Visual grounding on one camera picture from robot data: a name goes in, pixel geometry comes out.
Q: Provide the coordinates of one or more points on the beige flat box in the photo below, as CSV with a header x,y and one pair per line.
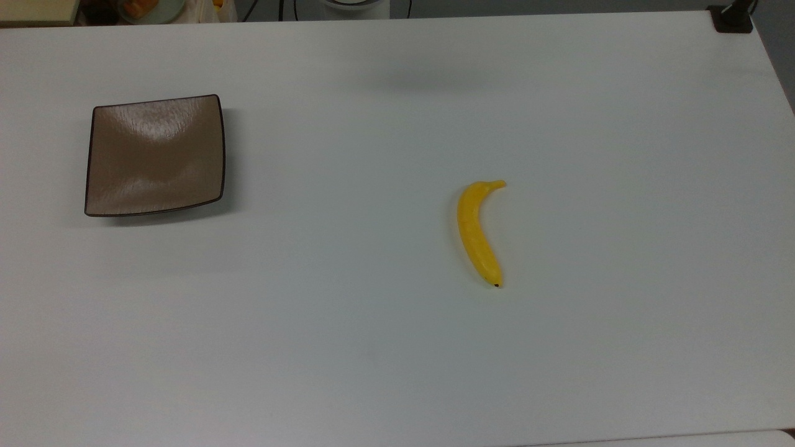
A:
x,y
37,10

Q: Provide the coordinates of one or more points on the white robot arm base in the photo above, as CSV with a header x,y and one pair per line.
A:
x,y
354,4

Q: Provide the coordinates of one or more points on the square brown ceramic plate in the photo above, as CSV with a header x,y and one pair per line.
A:
x,y
155,155

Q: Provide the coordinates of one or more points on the yellow plastic banana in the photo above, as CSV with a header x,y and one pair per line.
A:
x,y
475,230

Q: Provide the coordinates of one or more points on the black table clamp mount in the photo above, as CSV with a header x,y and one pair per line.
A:
x,y
731,18

